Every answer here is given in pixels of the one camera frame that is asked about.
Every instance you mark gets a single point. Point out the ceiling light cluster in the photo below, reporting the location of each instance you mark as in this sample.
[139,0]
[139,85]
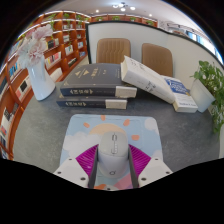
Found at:
[123,6]

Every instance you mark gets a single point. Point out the orange shelf unit with plants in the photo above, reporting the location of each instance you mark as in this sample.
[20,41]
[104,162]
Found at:
[126,19]

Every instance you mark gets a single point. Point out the window with white curtains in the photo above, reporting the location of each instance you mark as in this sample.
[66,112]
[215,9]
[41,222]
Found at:
[203,41]

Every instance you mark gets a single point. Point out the white computer mouse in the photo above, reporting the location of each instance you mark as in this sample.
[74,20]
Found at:
[112,156]

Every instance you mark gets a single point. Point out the tan ribbed chair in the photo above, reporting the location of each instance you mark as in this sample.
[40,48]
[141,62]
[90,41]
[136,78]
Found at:
[113,50]
[158,60]

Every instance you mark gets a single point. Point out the sun and cloud mouse pad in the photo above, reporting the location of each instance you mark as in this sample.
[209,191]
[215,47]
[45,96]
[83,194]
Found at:
[80,136]

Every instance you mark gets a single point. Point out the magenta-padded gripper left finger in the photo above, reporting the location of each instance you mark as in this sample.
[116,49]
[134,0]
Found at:
[71,170]

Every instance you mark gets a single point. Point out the white jug vase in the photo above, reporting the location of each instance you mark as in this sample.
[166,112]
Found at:
[41,83]

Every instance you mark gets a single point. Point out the green plant in white pot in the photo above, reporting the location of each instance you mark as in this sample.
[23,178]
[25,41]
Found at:
[208,83]

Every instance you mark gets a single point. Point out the thick white book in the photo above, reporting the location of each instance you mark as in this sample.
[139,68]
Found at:
[146,78]

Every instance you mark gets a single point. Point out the orange curved bookshelf unit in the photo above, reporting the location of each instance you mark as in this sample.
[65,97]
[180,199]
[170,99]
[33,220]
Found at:
[20,86]

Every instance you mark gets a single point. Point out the white and blue book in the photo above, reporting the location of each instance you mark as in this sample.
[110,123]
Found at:
[181,96]

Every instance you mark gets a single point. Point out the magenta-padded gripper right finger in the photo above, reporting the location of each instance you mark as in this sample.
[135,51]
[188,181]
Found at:
[155,170]

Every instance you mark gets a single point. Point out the thick dark grey book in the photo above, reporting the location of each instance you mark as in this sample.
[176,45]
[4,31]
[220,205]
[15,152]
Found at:
[93,76]

